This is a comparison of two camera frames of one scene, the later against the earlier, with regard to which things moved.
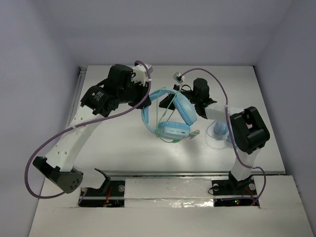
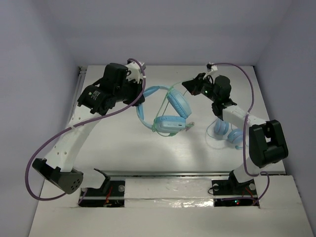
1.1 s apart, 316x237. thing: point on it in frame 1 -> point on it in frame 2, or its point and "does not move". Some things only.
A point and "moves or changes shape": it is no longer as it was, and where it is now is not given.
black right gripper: (165, 103) -> (194, 86)
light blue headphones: (171, 130) moves or changes shape
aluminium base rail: (209, 174) does not move
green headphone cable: (158, 127) -> (160, 106)
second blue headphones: (220, 127) does not move
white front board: (283, 211) does not move
